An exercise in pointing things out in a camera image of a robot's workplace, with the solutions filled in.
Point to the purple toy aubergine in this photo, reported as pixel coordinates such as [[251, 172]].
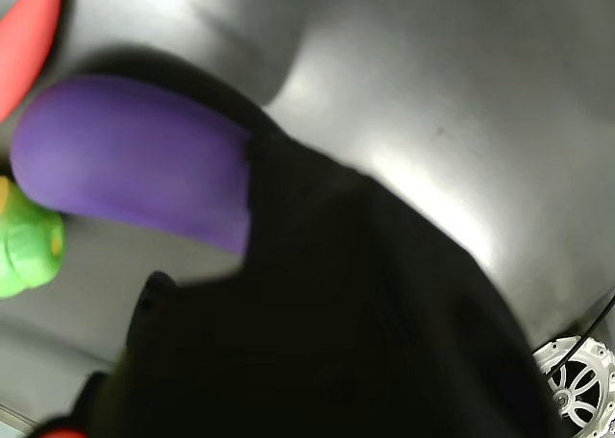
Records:
[[120, 159]]

